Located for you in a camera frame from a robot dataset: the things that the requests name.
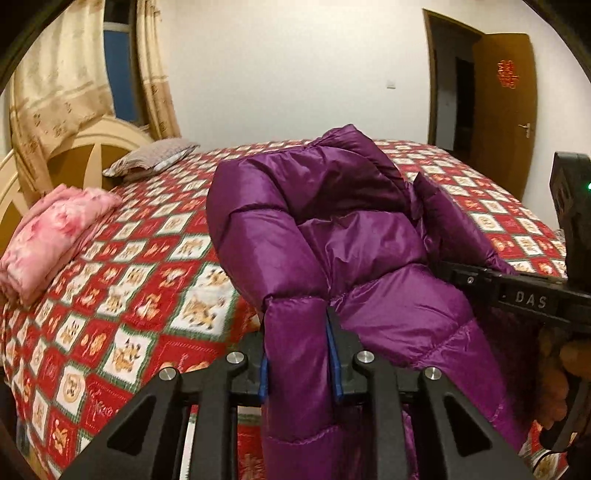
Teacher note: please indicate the red door decoration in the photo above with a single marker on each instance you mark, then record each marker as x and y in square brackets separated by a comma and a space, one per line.
[505, 74]

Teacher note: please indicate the pink folded blanket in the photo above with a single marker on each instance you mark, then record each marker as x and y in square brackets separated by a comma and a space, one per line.
[51, 240]

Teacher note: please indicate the striped pillow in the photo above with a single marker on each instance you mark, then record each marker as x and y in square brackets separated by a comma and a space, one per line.
[152, 154]

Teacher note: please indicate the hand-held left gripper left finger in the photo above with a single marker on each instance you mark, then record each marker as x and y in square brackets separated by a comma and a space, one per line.
[263, 378]

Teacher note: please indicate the cream bed headboard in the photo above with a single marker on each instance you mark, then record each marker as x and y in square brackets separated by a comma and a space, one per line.
[92, 134]

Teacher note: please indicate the wooden door frame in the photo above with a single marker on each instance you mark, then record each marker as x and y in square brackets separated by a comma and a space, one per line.
[431, 92]

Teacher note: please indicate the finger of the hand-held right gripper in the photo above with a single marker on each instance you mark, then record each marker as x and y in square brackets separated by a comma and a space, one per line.
[471, 279]

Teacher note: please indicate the purple hooded down jacket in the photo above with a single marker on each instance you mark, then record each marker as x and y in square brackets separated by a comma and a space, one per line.
[369, 277]

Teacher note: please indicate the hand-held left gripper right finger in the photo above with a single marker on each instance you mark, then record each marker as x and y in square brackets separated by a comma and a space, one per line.
[334, 369]

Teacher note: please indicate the red bear printed blanket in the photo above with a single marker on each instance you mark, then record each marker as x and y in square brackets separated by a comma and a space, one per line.
[138, 277]

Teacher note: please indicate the wooden door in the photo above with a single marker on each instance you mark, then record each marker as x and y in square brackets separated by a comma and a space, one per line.
[498, 129]

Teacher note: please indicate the person's right hand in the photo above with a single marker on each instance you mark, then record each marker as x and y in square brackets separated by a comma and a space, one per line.
[554, 392]

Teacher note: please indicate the beige patterned curtain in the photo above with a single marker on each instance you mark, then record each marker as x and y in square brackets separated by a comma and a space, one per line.
[55, 92]
[157, 69]

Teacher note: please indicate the window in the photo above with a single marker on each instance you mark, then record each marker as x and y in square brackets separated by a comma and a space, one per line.
[122, 78]

